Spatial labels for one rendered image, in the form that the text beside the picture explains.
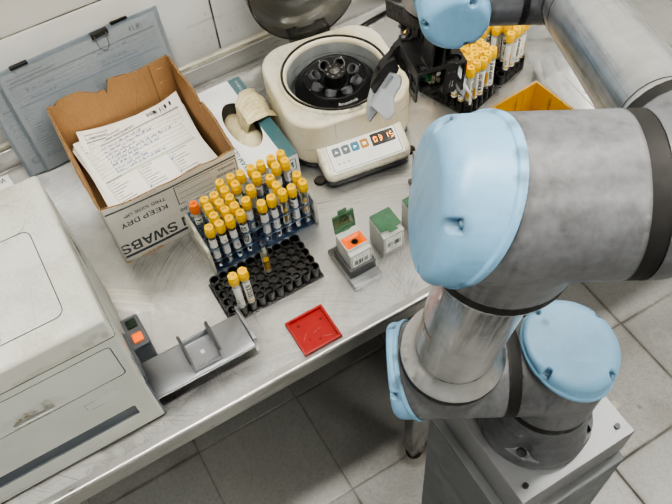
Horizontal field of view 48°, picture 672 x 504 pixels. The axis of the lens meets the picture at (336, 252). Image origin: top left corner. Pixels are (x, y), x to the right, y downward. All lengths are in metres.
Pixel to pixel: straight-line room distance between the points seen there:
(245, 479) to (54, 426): 1.04
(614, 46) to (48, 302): 0.69
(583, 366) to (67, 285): 0.62
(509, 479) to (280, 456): 1.11
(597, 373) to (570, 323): 0.06
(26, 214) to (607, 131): 0.79
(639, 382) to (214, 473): 1.17
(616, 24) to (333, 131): 0.73
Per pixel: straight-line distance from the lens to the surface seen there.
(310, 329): 1.22
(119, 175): 1.41
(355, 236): 1.22
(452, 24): 0.83
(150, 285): 1.32
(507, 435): 1.02
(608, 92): 0.65
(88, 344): 0.98
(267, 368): 1.20
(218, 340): 1.19
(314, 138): 1.35
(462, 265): 0.48
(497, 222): 0.46
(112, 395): 1.09
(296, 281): 1.25
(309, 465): 2.06
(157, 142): 1.44
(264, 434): 2.11
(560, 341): 0.88
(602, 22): 0.73
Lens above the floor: 1.95
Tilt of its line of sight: 55 degrees down
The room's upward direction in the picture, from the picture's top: 6 degrees counter-clockwise
